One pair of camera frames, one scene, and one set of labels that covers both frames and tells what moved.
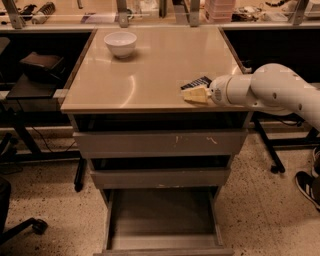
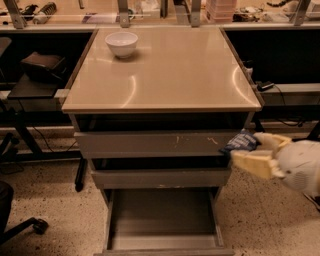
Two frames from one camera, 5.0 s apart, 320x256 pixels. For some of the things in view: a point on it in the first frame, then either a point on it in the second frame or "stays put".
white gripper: [218, 91] to [299, 164]
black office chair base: [39, 225] stays put
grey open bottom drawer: [165, 221] stays put
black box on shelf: [45, 67] stays put
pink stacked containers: [219, 11] stays put
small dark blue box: [204, 80] to [244, 140]
